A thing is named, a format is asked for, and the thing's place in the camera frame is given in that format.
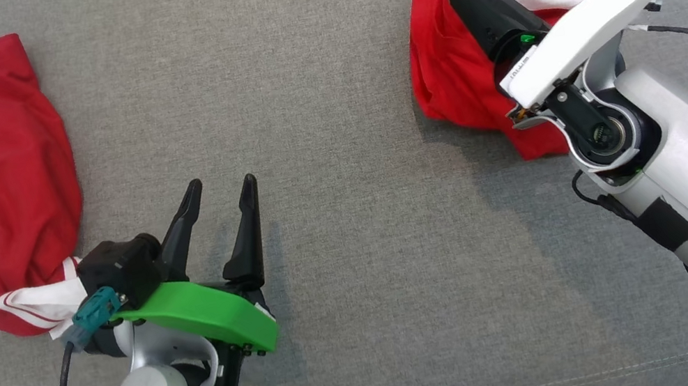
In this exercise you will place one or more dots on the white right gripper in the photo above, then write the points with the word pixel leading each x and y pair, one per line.
pixel 579 38

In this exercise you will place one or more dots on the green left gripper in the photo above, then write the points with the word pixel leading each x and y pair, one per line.
pixel 210 315

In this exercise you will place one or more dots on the red Bulls 23 shorts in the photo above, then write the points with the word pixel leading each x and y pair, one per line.
pixel 449 68

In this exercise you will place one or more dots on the grey fabric sofa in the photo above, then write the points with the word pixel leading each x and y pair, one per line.
pixel 337 152

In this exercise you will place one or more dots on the black tape patch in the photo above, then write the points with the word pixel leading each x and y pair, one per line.
pixel 668 224

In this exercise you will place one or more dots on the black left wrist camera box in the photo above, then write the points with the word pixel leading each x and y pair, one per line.
pixel 117 268

